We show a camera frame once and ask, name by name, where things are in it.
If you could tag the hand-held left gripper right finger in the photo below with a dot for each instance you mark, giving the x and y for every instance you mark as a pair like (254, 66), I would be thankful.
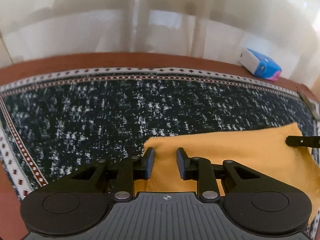
(181, 165)

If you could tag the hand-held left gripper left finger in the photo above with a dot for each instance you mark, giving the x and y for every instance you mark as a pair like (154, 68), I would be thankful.
(150, 163)

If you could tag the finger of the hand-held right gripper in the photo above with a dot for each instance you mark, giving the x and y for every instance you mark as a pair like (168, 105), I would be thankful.
(305, 142)

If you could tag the yellow shirt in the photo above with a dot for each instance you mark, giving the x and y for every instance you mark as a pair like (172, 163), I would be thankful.
(237, 145)

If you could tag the dark patterned blanket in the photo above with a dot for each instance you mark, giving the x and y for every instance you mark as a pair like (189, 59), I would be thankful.
(100, 105)

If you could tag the blue and white tissue pack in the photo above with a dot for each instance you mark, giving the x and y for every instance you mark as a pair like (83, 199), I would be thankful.
(262, 66)

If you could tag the white sheer curtain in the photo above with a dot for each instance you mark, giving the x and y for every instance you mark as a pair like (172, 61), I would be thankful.
(100, 17)

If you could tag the brown bed sheet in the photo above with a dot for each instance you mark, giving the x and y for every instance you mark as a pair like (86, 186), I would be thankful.
(25, 67)

